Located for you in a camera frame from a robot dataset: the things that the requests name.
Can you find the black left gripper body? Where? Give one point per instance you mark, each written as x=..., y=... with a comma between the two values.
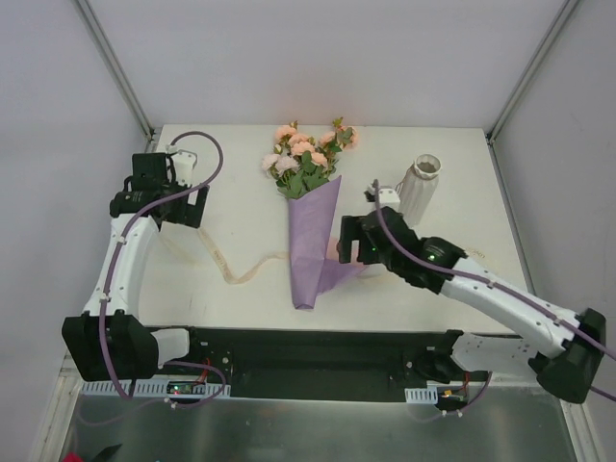
x=191, y=207

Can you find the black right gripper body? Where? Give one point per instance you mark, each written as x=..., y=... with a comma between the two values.
x=347, y=239

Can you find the purple wrapping paper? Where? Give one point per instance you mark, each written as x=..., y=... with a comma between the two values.
x=312, y=272

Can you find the cream printed ribbon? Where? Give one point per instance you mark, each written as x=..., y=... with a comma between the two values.
x=412, y=269

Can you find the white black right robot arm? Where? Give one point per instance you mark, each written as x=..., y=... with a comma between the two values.
x=563, y=348

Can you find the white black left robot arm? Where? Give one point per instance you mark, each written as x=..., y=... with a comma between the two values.
x=108, y=337

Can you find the white ribbed ceramic vase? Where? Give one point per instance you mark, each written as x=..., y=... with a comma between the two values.
x=417, y=188

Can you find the pink flower bouquet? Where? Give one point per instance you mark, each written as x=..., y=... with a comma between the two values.
x=299, y=163

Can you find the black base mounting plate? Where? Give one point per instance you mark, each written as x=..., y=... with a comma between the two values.
x=312, y=365

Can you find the red object at bottom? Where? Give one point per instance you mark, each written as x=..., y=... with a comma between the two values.
x=72, y=457

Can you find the left aluminium side rail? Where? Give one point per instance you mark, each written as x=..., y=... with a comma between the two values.
x=125, y=290

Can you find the aluminium side rail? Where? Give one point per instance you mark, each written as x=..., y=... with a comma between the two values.
x=524, y=213
x=125, y=290

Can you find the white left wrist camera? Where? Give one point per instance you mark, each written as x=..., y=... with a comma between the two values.
x=180, y=165

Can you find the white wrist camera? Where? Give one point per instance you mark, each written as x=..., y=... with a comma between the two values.
x=386, y=195
x=180, y=165

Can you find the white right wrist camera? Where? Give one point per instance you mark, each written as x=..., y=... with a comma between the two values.
x=386, y=195

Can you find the left aluminium frame post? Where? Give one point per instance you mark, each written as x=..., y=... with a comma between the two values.
x=110, y=59

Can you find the aluminium frame post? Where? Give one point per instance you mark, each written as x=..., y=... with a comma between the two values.
x=110, y=59
x=545, y=46

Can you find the right aluminium side rail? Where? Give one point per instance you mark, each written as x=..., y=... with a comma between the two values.
x=524, y=213

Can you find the right slotted cable duct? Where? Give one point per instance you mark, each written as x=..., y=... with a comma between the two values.
x=432, y=394

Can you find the slotted cable duct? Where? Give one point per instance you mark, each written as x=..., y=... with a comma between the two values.
x=432, y=394
x=158, y=388

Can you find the aluminium front frame rail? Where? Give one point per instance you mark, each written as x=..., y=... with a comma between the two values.
x=458, y=351

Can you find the left slotted cable duct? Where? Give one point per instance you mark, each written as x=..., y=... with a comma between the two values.
x=158, y=388

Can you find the right aluminium frame post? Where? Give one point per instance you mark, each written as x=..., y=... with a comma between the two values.
x=545, y=46

